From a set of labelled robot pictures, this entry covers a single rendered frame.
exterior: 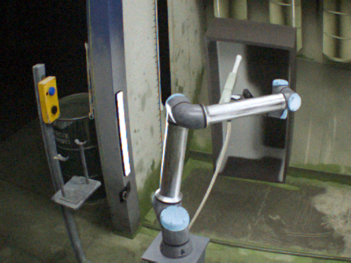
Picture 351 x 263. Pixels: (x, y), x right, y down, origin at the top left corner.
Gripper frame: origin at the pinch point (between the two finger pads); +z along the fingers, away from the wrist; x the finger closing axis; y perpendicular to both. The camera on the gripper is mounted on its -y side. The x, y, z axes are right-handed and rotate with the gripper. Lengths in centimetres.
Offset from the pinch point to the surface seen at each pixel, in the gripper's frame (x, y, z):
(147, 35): 65, 8, 72
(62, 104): 47, 77, 165
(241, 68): 69, 36, 4
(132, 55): 40, 7, 73
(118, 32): 32, -20, 75
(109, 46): 19, -17, 76
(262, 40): 45.1, -11.8, -16.6
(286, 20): 154, 40, -26
